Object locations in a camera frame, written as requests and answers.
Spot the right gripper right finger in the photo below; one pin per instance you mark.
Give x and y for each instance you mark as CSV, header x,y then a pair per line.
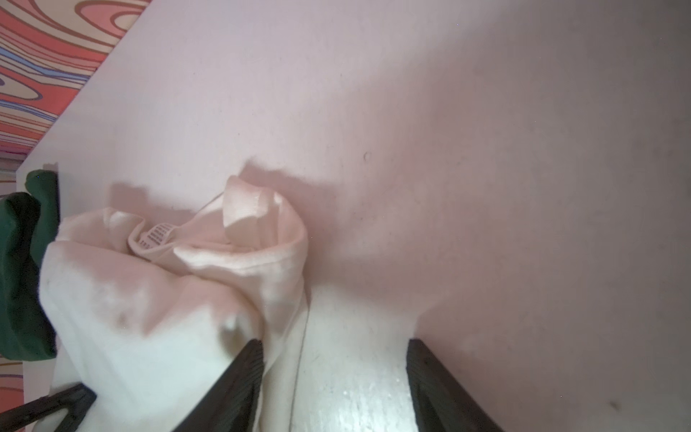
x,y
439,401

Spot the folded green t-shirt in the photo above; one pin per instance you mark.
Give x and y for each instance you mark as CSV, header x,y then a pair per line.
x,y
29,223

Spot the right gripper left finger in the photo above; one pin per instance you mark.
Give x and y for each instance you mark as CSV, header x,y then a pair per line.
x,y
232,403

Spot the white printed t-shirt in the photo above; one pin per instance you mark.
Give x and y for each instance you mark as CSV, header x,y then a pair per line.
x,y
149,316

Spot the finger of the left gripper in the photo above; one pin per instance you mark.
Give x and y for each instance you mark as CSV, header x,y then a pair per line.
x,y
76,400

